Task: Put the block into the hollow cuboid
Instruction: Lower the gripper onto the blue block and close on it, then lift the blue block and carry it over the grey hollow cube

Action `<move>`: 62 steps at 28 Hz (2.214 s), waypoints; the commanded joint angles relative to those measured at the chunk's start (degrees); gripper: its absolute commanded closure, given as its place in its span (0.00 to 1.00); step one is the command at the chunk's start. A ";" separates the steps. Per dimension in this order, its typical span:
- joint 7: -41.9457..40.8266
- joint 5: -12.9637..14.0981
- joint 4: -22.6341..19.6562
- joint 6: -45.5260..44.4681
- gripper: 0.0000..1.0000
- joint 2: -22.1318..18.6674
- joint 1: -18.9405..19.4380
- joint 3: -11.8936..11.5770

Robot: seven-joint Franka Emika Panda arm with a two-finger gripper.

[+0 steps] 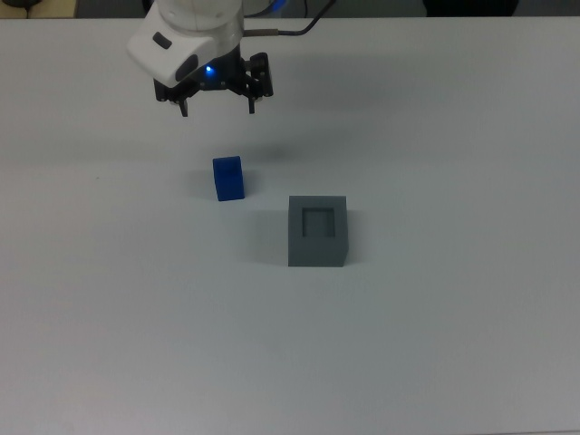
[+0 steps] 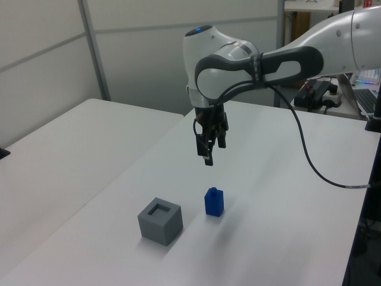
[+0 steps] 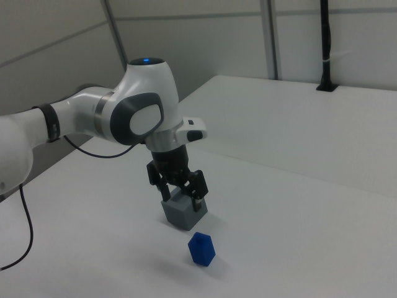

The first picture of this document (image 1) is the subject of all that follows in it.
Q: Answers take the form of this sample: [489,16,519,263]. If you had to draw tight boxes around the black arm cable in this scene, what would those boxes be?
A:
[243,0,339,38]

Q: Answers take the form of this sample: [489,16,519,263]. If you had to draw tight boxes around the blue block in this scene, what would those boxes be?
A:
[211,155,247,202]

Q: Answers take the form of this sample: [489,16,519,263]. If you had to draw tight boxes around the dark rounded object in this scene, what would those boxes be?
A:
[0,0,44,12]

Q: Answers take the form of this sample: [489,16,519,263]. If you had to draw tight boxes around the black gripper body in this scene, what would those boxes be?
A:
[188,43,249,92]

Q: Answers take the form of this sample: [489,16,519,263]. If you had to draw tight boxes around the grey hollow cuboid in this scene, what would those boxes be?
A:
[287,195,350,268]

